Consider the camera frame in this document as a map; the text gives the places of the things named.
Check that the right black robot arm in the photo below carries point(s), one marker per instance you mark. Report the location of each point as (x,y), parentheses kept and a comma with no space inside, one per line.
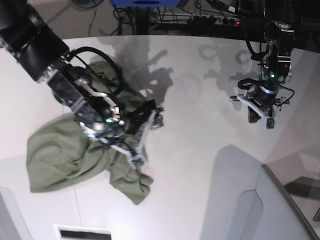
(107,110)

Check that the blue box with oval hole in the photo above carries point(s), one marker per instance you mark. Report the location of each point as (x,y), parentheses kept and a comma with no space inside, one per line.
(145,3)

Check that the black table leg post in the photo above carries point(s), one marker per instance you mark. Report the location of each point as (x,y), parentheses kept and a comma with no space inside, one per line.
(142,20)

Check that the black power strip red light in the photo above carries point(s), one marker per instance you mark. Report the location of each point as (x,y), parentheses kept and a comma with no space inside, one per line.
(214,20)

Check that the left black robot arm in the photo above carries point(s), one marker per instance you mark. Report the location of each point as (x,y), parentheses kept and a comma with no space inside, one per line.
(281,21)

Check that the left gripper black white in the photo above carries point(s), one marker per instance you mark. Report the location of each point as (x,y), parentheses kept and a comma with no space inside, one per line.
(261,103)

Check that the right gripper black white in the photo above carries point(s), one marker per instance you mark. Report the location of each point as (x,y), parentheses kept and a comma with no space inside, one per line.
(141,116)

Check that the white curved panel right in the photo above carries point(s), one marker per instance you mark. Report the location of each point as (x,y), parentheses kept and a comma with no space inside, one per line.
(269,213)

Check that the olive green t-shirt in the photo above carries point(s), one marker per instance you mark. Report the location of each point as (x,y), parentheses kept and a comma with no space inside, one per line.
(59,155)

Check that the white panel left corner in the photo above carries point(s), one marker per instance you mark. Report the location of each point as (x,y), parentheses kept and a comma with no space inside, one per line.
(12,223)

